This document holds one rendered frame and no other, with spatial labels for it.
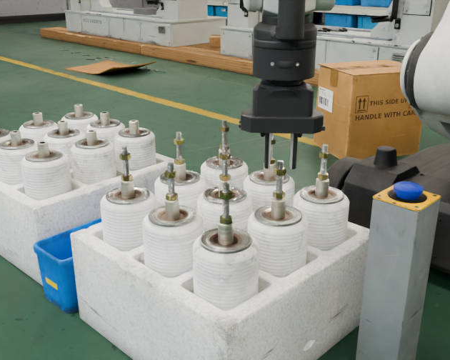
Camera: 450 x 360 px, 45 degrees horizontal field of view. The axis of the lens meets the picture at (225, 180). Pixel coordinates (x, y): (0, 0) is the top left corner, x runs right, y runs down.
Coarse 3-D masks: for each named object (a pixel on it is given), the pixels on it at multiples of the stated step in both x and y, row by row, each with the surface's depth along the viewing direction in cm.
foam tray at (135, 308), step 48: (96, 240) 93; (96, 288) 93; (144, 288) 82; (192, 288) 83; (288, 288) 79; (336, 288) 89; (144, 336) 86; (192, 336) 76; (240, 336) 73; (288, 336) 82; (336, 336) 94
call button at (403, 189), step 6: (396, 186) 76; (402, 186) 76; (408, 186) 76; (414, 186) 76; (420, 186) 76; (396, 192) 76; (402, 192) 75; (408, 192) 74; (414, 192) 74; (420, 192) 75; (402, 198) 76; (408, 198) 75; (414, 198) 75
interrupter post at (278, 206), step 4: (272, 200) 84; (276, 200) 84; (280, 200) 84; (284, 200) 84; (272, 204) 84; (276, 204) 83; (280, 204) 83; (284, 204) 84; (272, 208) 84; (276, 208) 84; (280, 208) 84; (284, 208) 84; (272, 212) 84; (276, 212) 84; (280, 212) 84; (284, 212) 84; (272, 216) 85; (276, 216) 84; (280, 216) 84; (284, 216) 85
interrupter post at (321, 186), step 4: (316, 180) 92; (320, 180) 92; (328, 180) 92; (316, 184) 92; (320, 184) 91; (324, 184) 91; (328, 184) 92; (316, 188) 92; (320, 188) 92; (324, 188) 91; (328, 188) 92; (316, 192) 92; (320, 192) 92; (324, 192) 92; (328, 192) 92; (316, 196) 93; (320, 196) 92; (324, 196) 92
